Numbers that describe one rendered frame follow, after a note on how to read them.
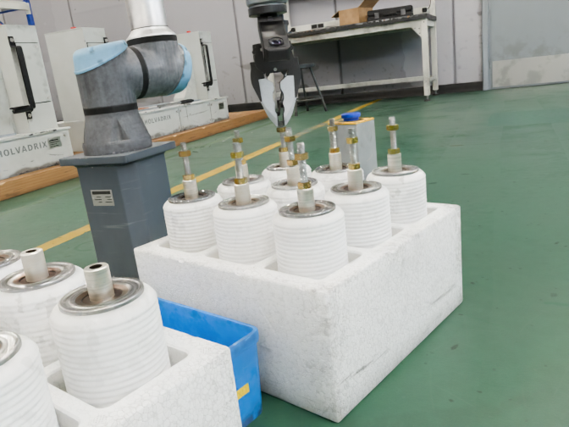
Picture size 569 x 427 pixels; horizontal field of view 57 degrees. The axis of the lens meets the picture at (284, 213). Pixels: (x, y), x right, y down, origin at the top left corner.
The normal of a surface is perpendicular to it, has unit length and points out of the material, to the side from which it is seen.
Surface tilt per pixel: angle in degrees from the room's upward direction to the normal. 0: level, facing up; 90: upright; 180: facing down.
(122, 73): 90
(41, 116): 90
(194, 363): 0
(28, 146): 90
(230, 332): 88
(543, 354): 0
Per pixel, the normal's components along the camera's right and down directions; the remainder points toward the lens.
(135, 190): 0.38, 0.20
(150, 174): 0.92, 0.00
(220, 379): 0.79, 0.07
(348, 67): -0.37, 0.29
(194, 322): -0.63, 0.24
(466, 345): -0.11, -0.96
